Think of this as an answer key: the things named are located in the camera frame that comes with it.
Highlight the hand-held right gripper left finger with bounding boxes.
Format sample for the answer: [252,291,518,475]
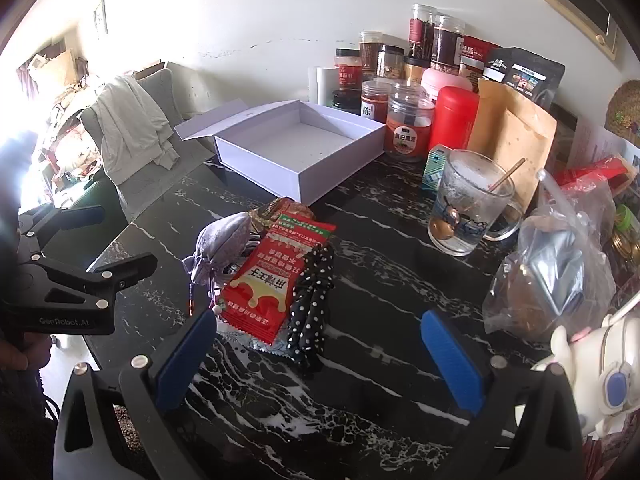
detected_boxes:
[52,309,218,480]

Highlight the gold spoon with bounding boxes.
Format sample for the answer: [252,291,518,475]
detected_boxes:
[431,157,527,242]

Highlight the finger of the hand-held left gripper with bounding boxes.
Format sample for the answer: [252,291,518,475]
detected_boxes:
[30,252,159,307]
[17,204,106,257]

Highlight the white toy figurine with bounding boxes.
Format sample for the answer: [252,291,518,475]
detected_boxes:
[550,305,640,441]

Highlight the person's left hand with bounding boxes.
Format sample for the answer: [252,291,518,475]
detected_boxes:
[0,332,53,376]

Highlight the red canister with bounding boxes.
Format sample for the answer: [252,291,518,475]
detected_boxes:
[427,86,481,153]

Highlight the yellow jar black lid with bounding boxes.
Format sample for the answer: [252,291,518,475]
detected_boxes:
[404,56,432,86]

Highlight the white leaf-print packet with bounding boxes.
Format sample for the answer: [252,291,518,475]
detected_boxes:
[220,320,297,362]

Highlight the kraft paper bag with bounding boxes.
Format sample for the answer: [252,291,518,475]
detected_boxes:
[467,78,558,213]

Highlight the white roll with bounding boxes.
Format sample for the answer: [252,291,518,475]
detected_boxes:
[307,66,337,107]

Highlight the clear jar red contents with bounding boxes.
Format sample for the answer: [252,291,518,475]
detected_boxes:
[361,80,393,123]

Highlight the clear plastic bag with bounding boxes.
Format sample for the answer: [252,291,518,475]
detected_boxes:
[482,170,618,343]

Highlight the tall jar dark label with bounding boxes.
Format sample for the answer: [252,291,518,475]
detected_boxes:
[431,15,466,73]

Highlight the black stand-up pouch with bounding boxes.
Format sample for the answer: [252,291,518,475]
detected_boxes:
[482,47,566,108]

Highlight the glass mug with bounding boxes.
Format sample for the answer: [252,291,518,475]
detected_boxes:
[428,149,525,257]

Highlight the brown green snack packet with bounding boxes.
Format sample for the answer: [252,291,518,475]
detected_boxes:
[250,197,312,233]

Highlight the white printed paper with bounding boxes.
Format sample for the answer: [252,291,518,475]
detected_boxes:
[567,125,640,177]

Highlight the tall tube jar red label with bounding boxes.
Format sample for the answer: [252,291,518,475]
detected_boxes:
[407,4,437,61]

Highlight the black lid jar white label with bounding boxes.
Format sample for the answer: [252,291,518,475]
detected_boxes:
[376,45,406,81]

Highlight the red bag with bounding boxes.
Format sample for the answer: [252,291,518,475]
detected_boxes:
[462,35,501,78]

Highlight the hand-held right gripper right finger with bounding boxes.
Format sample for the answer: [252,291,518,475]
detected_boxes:
[421,309,586,480]

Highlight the black polka dot hair tie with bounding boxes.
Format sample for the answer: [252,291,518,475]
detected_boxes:
[287,245,337,377]

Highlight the pink jar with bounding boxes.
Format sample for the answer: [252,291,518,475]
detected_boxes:
[421,67,473,106]

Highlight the red snack packet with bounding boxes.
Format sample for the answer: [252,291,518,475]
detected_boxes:
[217,210,337,346]

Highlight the white cloth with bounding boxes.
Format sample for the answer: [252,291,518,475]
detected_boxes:
[95,75,178,171]

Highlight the red spice jar black lid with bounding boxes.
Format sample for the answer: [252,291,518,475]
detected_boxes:
[335,48,362,91]

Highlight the grey chair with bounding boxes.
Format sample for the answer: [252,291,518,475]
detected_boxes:
[80,67,221,221]

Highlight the clear jar orange label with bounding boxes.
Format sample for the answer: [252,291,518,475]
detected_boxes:
[385,80,436,163]

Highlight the teal white medicine box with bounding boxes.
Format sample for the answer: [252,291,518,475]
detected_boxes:
[420,143,453,196]

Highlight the dark green jar black lid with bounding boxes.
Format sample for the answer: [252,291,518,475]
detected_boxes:
[332,89,362,115]

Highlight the woven round ornament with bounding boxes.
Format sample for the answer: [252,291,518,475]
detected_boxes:
[604,80,640,148]

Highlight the white cardboard box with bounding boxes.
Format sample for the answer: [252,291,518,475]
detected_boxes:
[173,100,387,207]

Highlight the red printed packet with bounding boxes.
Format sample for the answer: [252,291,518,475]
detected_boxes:
[555,155,626,192]

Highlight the clear jar brown label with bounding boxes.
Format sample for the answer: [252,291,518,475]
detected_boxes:
[359,31,383,81]

